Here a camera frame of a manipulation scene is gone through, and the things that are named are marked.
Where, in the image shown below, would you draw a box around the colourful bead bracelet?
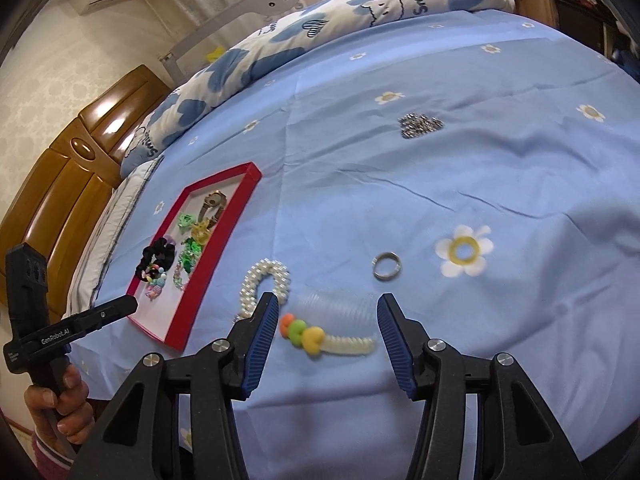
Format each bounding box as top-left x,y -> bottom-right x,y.
140,263 -> 172,302

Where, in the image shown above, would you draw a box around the pearl bracelet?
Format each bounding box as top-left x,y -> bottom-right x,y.
233,257 -> 292,323

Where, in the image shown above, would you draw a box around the red shallow box lid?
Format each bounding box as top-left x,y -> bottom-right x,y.
127,162 -> 262,351

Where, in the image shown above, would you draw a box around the silver ring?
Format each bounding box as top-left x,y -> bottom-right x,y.
371,250 -> 404,282

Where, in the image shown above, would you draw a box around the silver chain pile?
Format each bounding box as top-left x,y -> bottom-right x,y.
398,112 -> 445,140

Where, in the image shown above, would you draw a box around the clear comb with hearts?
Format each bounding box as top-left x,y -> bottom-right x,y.
279,288 -> 378,359

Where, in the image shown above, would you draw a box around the blue heart pattern quilt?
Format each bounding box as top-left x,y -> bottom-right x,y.
120,0 -> 515,178

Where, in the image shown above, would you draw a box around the left hand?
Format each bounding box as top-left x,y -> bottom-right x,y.
24,365 -> 94,453

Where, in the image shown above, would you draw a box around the wristwatch with olive strap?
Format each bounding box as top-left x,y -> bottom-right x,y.
198,190 -> 228,229

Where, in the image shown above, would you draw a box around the light blue floral bedsheet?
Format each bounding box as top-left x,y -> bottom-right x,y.
98,11 -> 639,457

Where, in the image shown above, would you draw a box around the black scrunchie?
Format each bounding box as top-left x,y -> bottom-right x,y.
134,236 -> 176,282

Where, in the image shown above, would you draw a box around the yellow hair claw clip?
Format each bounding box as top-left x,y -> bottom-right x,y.
191,219 -> 213,246

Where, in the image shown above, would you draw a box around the wooden headboard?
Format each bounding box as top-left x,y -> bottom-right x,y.
1,65 -> 170,322

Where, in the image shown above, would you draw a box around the green braided cow bracelet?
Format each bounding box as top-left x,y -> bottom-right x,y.
171,236 -> 204,291

